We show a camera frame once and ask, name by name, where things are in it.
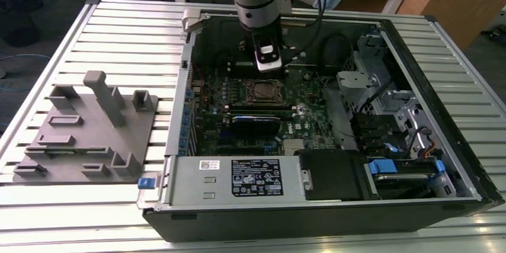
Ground grey parts rack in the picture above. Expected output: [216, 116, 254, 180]
[11, 71, 161, 184]

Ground green RAM stick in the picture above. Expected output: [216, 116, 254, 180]
[45, 148, 87, 155]

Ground green motherboard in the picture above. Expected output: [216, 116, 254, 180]
[190, 66, 345, 158]

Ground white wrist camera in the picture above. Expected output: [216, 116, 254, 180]
[254, 44, 285, 72]

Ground coloured power wires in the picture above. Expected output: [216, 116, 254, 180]
[419, 143, 441, 159]

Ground silver finned heatsink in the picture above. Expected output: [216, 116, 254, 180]
[282, 139, 308, 150]

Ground metal socket cover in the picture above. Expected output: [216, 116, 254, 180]
[246, 79, 289, 104]

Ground black cable bundle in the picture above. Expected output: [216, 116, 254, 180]
[320, 32, 356, 70]

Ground CPU socket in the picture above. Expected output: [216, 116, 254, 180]
[244, 78, 290, 108]

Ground black graphics card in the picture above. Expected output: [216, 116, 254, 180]
[232, 116, 282, 141]

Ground black PC case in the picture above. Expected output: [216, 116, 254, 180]
[137, 8, 506, 244]

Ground silver metal bracket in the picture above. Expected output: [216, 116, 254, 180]
[337, 71, 377, 97]

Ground silver power supply unit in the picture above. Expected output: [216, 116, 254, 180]
[161, 155, 308, 206]

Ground blue disk carrier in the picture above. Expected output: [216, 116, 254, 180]
[366, 158, 448, 199]

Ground silver green CPU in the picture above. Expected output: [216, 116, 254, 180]
[254, 83, 280, 100]

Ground perforated metal drive cage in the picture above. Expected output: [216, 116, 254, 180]
[338, 33, 397, 117]

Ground black office chair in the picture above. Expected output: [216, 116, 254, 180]
[0, 0, 45, 48]

